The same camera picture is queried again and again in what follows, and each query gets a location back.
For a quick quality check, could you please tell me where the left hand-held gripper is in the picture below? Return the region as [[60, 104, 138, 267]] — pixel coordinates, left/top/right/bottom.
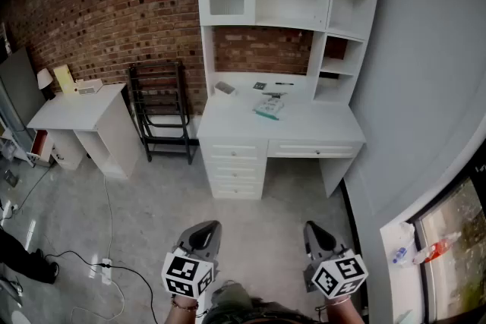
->
[[162, 219, 224, 300]]

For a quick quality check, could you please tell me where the white divided pen holder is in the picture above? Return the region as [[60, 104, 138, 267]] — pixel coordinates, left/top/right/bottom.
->
[[214, 80, 236, 96]]

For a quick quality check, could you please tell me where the small white box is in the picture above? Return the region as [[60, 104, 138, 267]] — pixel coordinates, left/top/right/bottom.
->
[[74, 78, 103, 96]]

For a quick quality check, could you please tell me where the black folding metal rack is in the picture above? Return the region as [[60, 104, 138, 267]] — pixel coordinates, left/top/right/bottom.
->
[[127, 60, 193, 165]]

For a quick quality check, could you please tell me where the white power strip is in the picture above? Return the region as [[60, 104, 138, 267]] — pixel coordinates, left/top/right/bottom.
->
[[99, 257, 114, 285]]

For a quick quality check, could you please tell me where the person's right forearm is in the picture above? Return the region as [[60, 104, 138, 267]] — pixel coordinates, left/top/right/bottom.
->
[[324, 295, 365, 324]]

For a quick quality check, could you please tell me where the white desk with hutch shelves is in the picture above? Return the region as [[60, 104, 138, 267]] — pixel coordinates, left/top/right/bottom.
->
[[195, 0, 383, 201]]

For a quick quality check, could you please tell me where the red-lined open drawer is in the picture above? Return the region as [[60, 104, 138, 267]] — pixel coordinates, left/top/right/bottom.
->
[[26, 128, 56, 168]]

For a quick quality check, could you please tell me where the white table lamp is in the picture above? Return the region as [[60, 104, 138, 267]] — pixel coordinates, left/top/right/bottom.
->
[[36, 67, 54, 100]]

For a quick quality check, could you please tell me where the person's left forearm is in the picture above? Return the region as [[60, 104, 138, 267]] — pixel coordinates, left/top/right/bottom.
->
[[170, 295, 200, 324]]

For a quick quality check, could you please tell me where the glass window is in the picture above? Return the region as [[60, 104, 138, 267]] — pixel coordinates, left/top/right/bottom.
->
[[413, 174, 486, 324]]

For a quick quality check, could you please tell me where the clear plastic bag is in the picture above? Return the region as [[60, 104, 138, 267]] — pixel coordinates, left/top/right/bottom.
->
[[252, 94, 288, 122]]

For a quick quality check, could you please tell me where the person's olive clothing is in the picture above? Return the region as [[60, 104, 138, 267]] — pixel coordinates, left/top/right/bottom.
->
[[204, 280, 323, 324]]

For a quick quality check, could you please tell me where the clear bottle with blue label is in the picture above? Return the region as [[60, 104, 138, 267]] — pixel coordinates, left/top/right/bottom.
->
[[390, 244, 417, 265]]

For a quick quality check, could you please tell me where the black floor cable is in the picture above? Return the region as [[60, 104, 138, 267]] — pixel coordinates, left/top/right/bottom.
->
[[44, 250, 156, 324]]

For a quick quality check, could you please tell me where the white floor cable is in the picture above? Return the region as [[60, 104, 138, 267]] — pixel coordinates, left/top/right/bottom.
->
[[102, 174, 115, 263]]

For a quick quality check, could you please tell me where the grey upright panel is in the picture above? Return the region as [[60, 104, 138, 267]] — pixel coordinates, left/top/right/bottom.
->
[[0, 46, 46, 130]]

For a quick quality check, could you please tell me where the beaded left wrist bracelet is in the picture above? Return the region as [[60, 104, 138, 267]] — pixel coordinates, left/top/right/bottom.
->
[[171, 297, 199, 312]]

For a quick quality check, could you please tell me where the pale yellow box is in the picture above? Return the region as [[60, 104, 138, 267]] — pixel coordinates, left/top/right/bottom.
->
[[52, 64, 75, 95]]

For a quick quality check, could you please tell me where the small white table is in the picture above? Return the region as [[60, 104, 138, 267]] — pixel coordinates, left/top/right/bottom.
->
[[27, 82, 144, 180]]

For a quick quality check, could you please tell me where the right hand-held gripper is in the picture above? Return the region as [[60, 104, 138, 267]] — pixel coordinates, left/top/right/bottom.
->
[[302, 220, 370, 300]]

